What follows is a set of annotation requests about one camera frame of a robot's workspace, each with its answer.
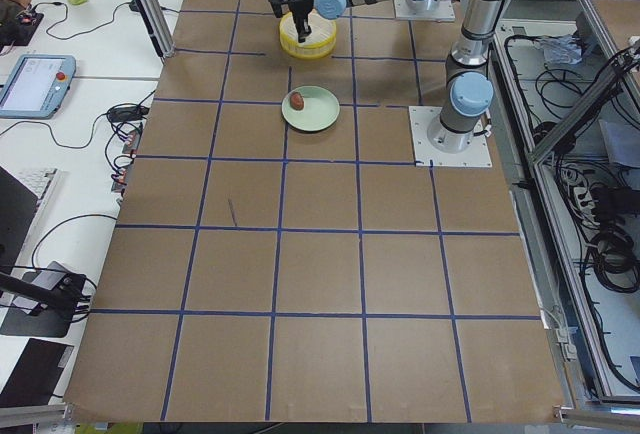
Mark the light green round plate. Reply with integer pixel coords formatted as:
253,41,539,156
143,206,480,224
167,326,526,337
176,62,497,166
281,86,340,132

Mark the black power adapter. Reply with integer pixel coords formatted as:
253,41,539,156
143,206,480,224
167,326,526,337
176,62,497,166
107,105,149,123

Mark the black laptop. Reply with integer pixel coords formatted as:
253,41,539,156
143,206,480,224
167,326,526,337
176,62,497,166
0,168,38,274

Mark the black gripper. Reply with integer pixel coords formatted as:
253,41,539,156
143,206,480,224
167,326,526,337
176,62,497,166
267,0,313,43

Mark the white keyboard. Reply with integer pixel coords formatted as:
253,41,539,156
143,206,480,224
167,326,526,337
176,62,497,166
16,167,61,207

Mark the black cable bundle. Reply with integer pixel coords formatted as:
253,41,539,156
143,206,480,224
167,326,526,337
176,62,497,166
579,226,640,295

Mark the yellow steamer layer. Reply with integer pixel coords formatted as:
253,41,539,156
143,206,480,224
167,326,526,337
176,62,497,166
279,10,337,60

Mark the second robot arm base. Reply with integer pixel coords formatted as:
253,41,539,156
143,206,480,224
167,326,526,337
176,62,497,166
394,0,455,22

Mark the crumpled white cloth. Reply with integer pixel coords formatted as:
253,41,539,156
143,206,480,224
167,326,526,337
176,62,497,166
536,35,583,65

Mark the black camera stand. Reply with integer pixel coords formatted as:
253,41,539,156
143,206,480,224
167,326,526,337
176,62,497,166
1,267,90,317

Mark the teach pendant with red button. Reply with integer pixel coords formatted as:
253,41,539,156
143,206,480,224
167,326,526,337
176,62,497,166
1,54,76,120

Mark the brown bun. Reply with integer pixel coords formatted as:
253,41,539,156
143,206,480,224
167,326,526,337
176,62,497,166
289,91,305,111

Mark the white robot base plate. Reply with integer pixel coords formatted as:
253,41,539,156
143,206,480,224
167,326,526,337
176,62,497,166
408,106,492,168

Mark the aluminium frame post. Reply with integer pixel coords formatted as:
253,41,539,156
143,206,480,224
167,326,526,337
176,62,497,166
133,0,175,59

